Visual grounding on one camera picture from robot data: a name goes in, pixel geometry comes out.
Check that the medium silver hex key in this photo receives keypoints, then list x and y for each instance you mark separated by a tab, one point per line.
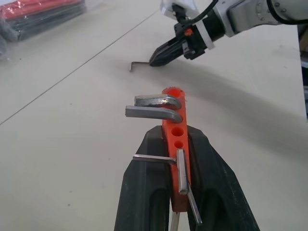
182	170

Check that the slim silver hex key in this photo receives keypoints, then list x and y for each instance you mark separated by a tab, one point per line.
195	207

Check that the small dark hex key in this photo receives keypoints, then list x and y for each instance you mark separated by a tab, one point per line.
137	63

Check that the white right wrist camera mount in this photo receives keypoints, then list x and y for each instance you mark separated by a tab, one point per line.
183	7

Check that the clear bag of hex sets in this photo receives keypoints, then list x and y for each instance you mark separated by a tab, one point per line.
41	19

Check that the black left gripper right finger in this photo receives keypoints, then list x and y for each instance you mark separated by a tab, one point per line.
221	192

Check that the orange hex key holder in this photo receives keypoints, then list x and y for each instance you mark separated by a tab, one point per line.
176	134

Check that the thin dark hex key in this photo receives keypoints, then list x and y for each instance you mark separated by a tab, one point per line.
154	158

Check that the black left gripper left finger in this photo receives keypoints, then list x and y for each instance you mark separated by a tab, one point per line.
139	187

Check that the large grey hex key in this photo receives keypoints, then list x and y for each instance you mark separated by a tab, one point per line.
149	112

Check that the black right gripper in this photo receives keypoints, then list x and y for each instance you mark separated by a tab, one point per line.
195	43

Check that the largest silver hex key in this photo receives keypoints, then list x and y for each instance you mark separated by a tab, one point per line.
154	101

